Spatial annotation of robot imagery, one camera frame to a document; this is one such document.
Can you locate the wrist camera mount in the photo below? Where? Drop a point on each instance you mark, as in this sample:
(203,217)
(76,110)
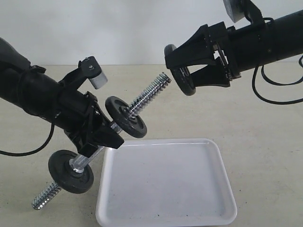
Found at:
(89,69)
(239,9)

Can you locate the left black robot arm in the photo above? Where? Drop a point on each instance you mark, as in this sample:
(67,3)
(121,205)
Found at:
(27,86)

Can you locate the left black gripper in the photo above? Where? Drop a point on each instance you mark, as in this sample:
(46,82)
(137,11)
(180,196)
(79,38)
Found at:
(82,120)

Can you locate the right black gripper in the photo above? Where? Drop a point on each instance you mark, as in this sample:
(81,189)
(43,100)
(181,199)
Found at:
(199,50)

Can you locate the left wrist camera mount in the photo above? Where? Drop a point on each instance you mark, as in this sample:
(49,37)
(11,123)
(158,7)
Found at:
(89,69)

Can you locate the black plate near bar end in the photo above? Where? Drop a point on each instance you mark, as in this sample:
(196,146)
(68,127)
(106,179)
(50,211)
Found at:
(63,174)

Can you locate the chrome threaded dumbbell bar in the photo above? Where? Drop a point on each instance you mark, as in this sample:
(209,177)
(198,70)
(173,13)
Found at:
(80,161)

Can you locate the white plastic tray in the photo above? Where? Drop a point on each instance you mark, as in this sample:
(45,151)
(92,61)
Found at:
(165,183)

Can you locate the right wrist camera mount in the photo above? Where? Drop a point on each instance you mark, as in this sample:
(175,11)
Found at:
(239,9)

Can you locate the black weight plate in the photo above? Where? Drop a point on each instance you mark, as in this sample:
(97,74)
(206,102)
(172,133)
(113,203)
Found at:
(184,82)

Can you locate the black plate bar end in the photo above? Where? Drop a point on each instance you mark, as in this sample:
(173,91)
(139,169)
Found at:
(119,112)
(63,174)

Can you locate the black plate far bar end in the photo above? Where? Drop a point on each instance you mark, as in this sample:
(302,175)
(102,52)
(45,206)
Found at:
(119,112)

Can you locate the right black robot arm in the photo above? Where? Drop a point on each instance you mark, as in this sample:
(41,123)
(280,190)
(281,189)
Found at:
(215,55)

